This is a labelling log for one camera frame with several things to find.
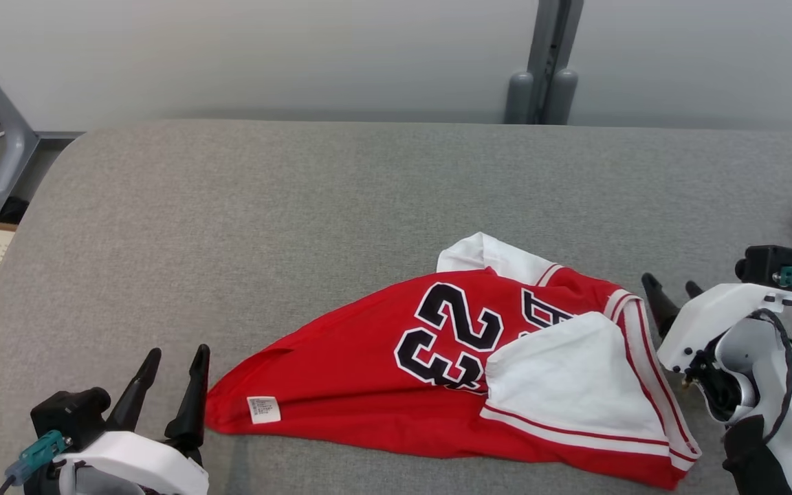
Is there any teal left camera connector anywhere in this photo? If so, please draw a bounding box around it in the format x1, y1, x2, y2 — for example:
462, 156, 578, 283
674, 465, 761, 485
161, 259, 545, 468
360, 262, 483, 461
4, 430, 68, 487

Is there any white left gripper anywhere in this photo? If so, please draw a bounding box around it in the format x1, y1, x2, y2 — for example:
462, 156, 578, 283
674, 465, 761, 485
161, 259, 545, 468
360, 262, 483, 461
57, 344, 211, 495

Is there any black frame foot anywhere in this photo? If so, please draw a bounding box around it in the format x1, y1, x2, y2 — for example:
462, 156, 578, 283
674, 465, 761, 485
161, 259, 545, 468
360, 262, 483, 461
0, 196, 30, 225

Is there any red number 23 jersey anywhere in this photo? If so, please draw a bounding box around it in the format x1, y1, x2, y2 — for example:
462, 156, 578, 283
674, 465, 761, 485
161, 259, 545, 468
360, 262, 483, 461
205, 232, 703, 491

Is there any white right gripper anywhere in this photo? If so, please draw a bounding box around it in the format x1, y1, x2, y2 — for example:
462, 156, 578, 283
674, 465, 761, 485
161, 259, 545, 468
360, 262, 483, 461
641, 272, 792, 374

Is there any grey cylinder post foot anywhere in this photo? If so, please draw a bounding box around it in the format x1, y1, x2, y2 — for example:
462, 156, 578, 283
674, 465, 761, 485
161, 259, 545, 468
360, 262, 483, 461
545, 67, 579, 126
504, 71, 536, 126

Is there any grey vertical wall post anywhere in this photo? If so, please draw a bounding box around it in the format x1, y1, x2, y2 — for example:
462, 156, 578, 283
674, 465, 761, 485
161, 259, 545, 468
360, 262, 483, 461
527, 0, 584, 126

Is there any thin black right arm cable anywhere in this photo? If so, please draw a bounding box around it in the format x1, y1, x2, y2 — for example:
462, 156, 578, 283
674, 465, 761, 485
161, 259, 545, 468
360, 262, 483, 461
747, 308, 792, 441

